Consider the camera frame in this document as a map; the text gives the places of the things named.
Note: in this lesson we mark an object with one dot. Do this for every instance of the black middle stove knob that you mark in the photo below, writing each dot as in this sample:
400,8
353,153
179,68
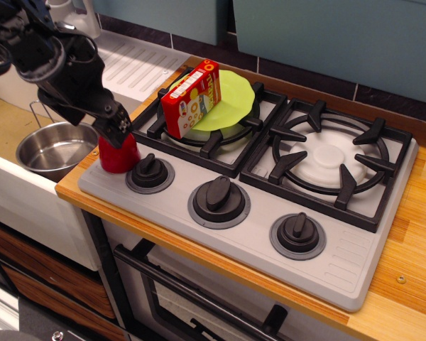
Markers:
219,204

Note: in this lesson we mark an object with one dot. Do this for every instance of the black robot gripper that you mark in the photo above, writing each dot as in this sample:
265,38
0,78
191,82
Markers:
64,64

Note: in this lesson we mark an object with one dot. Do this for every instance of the red cereal box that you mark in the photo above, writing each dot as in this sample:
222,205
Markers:
187,102

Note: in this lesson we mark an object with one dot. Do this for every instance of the stainless steel pot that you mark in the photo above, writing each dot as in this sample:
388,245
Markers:
52,151

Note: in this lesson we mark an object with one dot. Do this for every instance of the black right burner grate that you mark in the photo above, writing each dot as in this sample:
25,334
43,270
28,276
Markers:
385,149

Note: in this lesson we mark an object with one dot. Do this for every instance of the black right stove knob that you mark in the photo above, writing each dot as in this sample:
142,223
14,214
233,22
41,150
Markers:
298,237

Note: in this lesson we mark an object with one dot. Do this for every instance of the black stove knob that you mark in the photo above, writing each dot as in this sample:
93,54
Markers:
150,175
298,237
219,204

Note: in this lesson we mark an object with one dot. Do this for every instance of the grey toy faucet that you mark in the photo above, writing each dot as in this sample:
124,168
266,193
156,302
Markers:
64,13

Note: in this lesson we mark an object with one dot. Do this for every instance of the red toy sweet potato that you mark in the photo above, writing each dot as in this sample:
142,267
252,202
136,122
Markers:
118,160

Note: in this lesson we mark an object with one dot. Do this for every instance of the black oven door handle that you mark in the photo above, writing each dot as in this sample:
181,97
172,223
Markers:
268,330

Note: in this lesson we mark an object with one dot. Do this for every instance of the white right burner disc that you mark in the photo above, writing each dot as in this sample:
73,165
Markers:
326,152

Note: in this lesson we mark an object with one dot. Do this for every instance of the black left burner grate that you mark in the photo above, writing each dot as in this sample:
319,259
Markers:
225,159

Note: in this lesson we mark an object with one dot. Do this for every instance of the wooden drawer fronts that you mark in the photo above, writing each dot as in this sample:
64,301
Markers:
60,285

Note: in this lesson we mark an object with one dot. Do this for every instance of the grey toy stove top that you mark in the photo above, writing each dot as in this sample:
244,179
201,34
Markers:
341,274

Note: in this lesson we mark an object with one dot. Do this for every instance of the black burner grate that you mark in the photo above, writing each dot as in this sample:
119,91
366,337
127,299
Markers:
225,159
385,149

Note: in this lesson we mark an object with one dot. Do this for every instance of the black left stove knob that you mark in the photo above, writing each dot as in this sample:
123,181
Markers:
150,175

